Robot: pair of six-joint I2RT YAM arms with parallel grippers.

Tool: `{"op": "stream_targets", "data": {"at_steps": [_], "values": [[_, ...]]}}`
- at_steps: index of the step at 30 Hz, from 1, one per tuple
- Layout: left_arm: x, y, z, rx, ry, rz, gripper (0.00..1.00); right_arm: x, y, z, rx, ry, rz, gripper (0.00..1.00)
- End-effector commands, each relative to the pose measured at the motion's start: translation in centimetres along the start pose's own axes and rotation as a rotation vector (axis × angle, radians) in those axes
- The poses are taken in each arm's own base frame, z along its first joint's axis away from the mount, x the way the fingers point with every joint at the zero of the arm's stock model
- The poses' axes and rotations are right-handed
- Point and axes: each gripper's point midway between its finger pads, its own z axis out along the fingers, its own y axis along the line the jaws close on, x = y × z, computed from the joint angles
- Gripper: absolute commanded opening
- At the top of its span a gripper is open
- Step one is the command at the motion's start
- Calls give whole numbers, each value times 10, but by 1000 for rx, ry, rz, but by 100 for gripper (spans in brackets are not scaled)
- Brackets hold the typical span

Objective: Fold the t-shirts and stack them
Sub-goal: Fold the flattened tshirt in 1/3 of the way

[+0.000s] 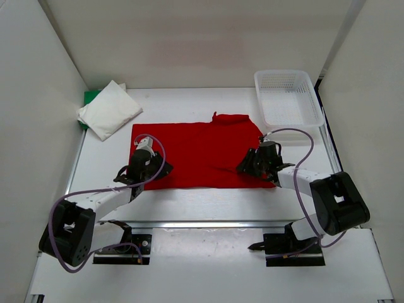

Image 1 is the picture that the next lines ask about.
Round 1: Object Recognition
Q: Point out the red t shirt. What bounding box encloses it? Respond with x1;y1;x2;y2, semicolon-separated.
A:
131;113;274;191

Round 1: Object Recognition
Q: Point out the white plastic basket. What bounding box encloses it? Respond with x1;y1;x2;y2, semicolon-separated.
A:
254;69;324;141

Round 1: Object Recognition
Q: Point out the white t shirt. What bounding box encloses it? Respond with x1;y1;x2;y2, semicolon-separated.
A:
77;80;143;141

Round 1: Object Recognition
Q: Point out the green t shirt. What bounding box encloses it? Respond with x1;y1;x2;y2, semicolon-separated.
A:
78;90;101;131

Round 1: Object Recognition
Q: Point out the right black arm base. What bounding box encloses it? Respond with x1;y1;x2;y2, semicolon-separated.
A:
248;226;326;267

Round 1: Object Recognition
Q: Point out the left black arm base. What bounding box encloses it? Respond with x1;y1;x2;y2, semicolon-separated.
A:
91;220;152;265

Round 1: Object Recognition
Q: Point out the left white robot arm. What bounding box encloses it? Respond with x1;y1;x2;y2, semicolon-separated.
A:
39;134;173;273

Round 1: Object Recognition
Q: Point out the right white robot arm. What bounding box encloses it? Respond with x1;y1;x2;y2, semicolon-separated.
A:
236;141;371;253

